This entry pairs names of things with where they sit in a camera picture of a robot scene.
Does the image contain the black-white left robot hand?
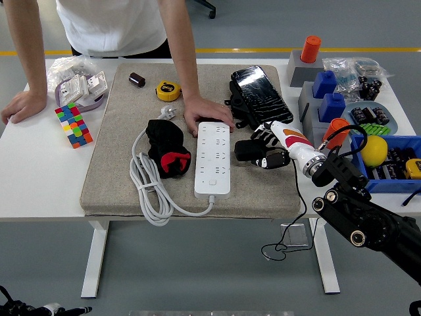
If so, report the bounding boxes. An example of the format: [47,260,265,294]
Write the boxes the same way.
[41,302,93,316]

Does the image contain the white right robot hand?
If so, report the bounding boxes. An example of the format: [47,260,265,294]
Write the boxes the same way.
[250,120,318,170]

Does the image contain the person's left hand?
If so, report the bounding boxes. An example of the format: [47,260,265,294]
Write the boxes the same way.
[183,94,236,138]

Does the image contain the person's right hand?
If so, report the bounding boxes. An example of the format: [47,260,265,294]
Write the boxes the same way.
[1,89,48,125]

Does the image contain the white power strip with cable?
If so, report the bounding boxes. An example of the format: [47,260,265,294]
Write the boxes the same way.
[129,105,232,226]

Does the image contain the black plastic phone holder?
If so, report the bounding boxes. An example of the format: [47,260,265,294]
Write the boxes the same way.
[224,80,264,131]

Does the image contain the grey stepped block base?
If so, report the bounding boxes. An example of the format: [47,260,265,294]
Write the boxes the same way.
[298,80,355,155]

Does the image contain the orange cylinder peg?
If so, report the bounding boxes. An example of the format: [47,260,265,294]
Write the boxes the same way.
[322,117,352,151]
[300,35,322,64]

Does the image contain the black cloth pouch red trim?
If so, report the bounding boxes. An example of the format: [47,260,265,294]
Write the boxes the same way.
[145,118,192,179]

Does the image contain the blue plastic block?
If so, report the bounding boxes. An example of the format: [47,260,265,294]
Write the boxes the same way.
[312,70,338,99]
[318,92,347,123]

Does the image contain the multicolour puzzle cube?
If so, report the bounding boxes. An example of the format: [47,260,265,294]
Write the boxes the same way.
[54,102,94,149]

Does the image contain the white table leg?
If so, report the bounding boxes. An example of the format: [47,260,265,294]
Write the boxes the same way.
[80,220,110,300]
[309,219,341,295]

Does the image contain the black smartphone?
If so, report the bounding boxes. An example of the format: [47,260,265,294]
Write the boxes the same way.
[231,65,295,128]

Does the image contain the clear plastic bag white parts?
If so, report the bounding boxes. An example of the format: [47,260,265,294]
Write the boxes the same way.
[47,55,101,93]

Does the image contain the small grey block base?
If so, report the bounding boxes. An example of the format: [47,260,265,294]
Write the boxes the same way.
[286,49,325,88]

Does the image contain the dark brown cylindrical capacitor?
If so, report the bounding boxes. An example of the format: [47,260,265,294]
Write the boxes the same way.
[128,72,147,88]

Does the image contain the clear bag of blue parts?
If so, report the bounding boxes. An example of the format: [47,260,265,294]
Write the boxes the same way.
[322,57,361,99]

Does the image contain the green plastic connectors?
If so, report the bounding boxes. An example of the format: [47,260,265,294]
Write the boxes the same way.
[357,123,392,136]

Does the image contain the yellow lemon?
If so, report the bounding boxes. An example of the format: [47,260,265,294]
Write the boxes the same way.
[360,135,389,168]

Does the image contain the grey-brown fabric mat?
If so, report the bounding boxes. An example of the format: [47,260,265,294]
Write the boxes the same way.
[80,63,302,220]

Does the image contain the small black capacitors heap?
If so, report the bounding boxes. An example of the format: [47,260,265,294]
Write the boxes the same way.
[358,76,384,101]

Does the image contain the silver floor outlet plate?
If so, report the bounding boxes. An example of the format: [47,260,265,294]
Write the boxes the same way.
[280,223,310,247]

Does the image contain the blue-grey plate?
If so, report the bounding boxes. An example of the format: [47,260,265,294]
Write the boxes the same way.
[341,101,399,136]

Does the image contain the black office chair base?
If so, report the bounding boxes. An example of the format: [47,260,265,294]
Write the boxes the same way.
[193,0,217,20]

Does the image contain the clear bag of grey parts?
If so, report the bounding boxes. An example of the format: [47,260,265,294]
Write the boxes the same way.
[353,57,395,80]

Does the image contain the blue plastic bin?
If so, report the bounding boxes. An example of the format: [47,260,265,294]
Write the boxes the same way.
[349,134,421,195]

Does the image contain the person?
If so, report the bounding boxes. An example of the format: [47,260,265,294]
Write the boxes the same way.
[1,0,236,138]

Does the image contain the small yellow tape measure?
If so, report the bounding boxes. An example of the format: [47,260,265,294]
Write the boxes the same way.
[404,158,421,180]

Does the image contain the yellow tape measure black strap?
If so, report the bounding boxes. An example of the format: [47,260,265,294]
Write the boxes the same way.
[155,80,182,101]

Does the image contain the white wall socket panel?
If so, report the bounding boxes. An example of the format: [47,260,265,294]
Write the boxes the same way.
[86,70,109,97]
[59,74,89,103]

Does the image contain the purple band ring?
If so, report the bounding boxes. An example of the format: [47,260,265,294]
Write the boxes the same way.
[54,74,107,113]

